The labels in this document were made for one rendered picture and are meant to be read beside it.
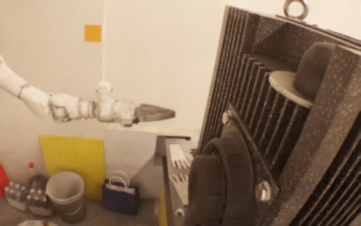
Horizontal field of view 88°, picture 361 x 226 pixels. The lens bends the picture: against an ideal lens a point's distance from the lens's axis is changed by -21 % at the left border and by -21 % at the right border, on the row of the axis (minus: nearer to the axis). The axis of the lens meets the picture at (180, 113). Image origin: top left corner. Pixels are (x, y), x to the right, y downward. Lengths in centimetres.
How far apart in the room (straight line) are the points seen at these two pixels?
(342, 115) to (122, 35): 125
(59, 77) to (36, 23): 36
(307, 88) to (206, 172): 24
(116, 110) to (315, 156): 57
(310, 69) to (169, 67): 117
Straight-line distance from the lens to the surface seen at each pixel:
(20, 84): 82
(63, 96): 76
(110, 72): 145
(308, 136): 31
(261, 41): 52
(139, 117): 70
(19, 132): 188
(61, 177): 188
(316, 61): 32
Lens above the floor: 163
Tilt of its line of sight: 30 degrees down
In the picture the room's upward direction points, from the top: 9 degrees clockwise
